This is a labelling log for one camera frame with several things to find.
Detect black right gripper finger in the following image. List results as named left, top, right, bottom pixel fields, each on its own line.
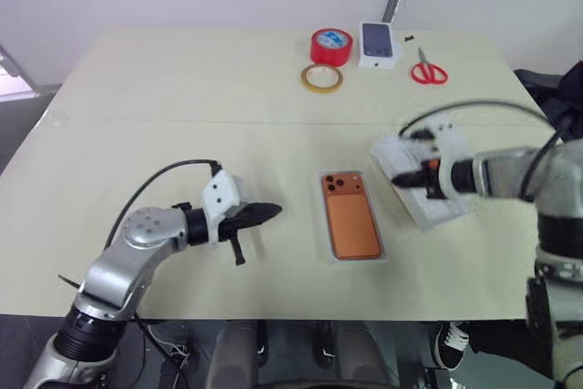
left=392, top=169, right=426, bottom=189
left=400, top=128, right=435, bottom=141

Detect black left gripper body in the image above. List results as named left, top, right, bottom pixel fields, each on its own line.
left=219, top=212, right=250, bottom=268

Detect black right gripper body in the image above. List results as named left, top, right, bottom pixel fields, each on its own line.
left=418, top=158, right=450, bottom=201

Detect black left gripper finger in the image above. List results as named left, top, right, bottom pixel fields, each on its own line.
left=240, top=200, right=284, bottom=218
left=236, top=212, right=280, bottom=229

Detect white phone box lid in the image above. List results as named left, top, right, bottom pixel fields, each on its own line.
left=370, top=133, right=471, bottom=232

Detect orange smartphone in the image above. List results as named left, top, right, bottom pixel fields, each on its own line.
left=319, top=170, right=384, bottom=261

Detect white box base tray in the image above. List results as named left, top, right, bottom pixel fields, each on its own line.
left=316, top=169, right=390, bottom=267

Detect white boxed phone package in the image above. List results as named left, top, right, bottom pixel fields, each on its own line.
left=356, top=20, right=404, bottom=71

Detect black shoe white mark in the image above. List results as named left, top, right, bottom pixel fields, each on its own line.
left=255, top=320, right=271, bottom=368
left=314, top=321, right=339, bottom=370

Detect red tape roll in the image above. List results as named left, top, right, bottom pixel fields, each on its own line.
left=310, top=27, right=355, bottom=66

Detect yellow clear tape roll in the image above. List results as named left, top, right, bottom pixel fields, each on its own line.
left=299, top=63, right=345, bottom=96

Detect black chair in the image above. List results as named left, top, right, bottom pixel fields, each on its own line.
left=513, top=68, right=565, bottom=104

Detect person in navy red jacket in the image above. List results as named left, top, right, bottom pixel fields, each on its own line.
left=540, top=58, right=583, bottom=147

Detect black white sneaker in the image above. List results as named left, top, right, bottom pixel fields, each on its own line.
left=432, top=321, right=471, bottom=372

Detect person's dark trouser leg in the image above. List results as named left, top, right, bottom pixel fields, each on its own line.
left=465, top=319, right=555, bottom=363

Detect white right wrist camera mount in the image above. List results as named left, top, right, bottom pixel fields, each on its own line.
left=424, top=117, right=471, bottom=200

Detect red handled scissors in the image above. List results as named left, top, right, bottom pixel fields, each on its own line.
left=410, top=46, right=450, bottom=87

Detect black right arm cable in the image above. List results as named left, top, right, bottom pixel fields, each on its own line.
left=399, top=98, right=576, bottom=201

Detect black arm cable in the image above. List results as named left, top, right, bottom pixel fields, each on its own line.
left=106, top=159, right=223, bottom=250
left=399, top=98, right=576, bottom=201

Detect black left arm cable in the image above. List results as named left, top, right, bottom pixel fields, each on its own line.
left=106, top=159, right=223, bottom=250

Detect white floor cable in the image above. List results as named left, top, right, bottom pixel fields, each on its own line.
left=148, top=323, right=190, bottom=359

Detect grey metal frame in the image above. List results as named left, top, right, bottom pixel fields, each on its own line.
left=0, top=41, right=41, bottom=99

